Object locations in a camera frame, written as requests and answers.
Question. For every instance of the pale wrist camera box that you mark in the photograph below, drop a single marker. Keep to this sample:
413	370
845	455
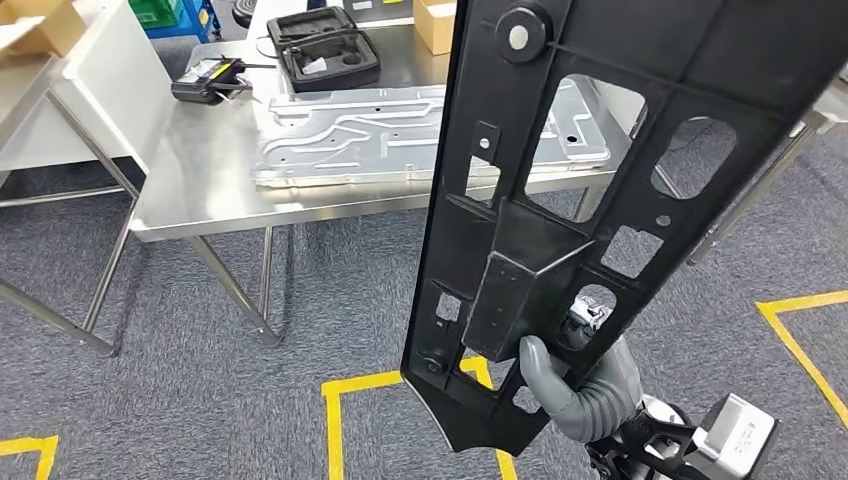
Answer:
742	437

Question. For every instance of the stainless steel table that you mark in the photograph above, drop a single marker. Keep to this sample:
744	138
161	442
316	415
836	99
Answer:
20	86
835	106

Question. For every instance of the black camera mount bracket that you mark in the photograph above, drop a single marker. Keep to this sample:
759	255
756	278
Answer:
662	430

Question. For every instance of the green plastic crate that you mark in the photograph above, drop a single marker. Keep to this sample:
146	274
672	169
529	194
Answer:
156	12

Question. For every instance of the black plastic frame part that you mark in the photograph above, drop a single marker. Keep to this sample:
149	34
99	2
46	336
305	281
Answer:
464	252

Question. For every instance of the open cardboard box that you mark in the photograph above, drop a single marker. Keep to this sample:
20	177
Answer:
434	30

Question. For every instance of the stainless steel workbench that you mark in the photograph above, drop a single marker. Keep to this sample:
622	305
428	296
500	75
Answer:
199	185

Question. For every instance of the black remote controller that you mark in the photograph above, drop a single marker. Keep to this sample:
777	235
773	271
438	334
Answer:
199	83

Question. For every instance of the black round coil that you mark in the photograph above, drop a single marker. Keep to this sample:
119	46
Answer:
244	13

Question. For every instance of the white cabinet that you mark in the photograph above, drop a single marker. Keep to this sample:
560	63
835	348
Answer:
119	86

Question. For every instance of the white table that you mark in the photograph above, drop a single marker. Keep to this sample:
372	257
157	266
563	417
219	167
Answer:
262	20

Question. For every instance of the stamped aluminium plate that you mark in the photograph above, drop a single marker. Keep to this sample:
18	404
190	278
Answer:
331	146

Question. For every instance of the white slip in case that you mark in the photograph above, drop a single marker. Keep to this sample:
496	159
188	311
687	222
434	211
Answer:
314	65

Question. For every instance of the black foam carry case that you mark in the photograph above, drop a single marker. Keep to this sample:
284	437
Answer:
291	26

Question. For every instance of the blue metal shelf rack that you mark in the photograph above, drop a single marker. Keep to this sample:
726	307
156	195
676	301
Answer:
199	20

